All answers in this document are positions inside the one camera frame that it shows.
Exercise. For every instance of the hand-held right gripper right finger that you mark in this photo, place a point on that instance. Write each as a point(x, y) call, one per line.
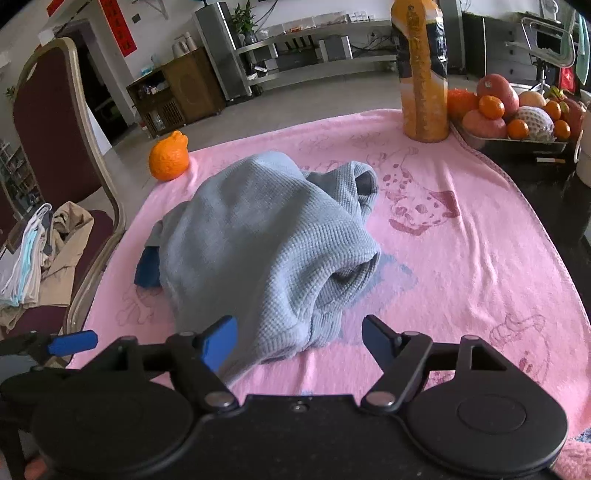
point(378, 336)

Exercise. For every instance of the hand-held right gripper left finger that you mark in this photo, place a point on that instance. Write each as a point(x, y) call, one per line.
point(221, 342)

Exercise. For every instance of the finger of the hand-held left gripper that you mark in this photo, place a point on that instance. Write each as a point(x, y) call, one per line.
point(74, 343)

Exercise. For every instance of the dark blue garment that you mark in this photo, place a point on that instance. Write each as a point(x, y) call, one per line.
point(147, 274)

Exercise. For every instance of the grey-blue knit sweater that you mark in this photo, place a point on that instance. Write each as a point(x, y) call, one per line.
point(258, 240)

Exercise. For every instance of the light blue face mask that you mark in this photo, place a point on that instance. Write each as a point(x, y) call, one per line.
point(21, 263)

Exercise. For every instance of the beige cloth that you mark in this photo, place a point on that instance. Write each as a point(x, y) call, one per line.
point(69, 244)

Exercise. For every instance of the pink printed blanket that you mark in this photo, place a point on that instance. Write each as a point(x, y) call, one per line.
point(461, 277)

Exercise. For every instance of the white face mask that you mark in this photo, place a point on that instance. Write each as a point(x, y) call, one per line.
point(34, 221)

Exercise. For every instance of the bumpy orange citrus fruit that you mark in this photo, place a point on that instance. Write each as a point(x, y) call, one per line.
point(168, 159)

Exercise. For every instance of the metal fruit tray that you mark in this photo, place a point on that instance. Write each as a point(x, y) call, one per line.
point(508, 146)

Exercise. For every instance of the pink-red apple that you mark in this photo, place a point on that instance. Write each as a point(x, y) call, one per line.
point(480, 125)

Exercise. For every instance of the cigarette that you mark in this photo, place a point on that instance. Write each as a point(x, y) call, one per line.
point(550, 160)

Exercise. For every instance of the small tangerine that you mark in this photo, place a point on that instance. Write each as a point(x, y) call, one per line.
point(491, 107)
point(517, 129)
point(553, 110)
point(562, 129)

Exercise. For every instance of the orange juice bottle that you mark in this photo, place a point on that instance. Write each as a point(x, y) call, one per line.
point(422, 83)

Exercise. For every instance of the brown wooden cabinet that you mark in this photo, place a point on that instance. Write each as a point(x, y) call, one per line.
point(189, 87)

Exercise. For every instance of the foam-netted fruit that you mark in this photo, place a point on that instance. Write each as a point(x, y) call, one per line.
point(535, 123)

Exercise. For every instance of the dark red apple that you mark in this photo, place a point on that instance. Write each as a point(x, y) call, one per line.
point(496, 86)

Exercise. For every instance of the white pot with plant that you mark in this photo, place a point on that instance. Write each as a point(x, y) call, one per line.
point(584, 147)

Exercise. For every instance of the pale peach apple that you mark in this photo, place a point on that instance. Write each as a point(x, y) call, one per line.
point(532, 99)

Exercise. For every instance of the grey speaker box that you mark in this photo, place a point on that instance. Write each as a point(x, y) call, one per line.
point(336, 48)

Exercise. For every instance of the tall grey metal cabinet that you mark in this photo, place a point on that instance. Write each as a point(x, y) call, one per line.
point(217, 50)

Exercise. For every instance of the white thermos jug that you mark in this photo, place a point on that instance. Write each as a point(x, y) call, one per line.
point(184, 45)

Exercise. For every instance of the long metal shelf unit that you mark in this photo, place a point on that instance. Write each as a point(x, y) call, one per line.
point(300, 36)

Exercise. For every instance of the dark drawer cabinet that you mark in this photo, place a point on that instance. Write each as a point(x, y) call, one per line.
point(491, 44)

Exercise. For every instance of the red bag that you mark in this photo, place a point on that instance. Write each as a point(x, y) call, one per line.
point(569, 78)

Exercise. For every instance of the green potted plant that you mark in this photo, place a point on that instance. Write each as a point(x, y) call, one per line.
point(244, 21)

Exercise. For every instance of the office chair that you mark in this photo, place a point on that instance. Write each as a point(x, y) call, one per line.
point(545, 37)

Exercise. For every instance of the maroon chair with gold frame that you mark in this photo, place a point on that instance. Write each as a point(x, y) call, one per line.
point(51, 120)

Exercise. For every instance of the red wall banner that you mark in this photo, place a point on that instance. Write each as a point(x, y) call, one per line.
point(117, 25)

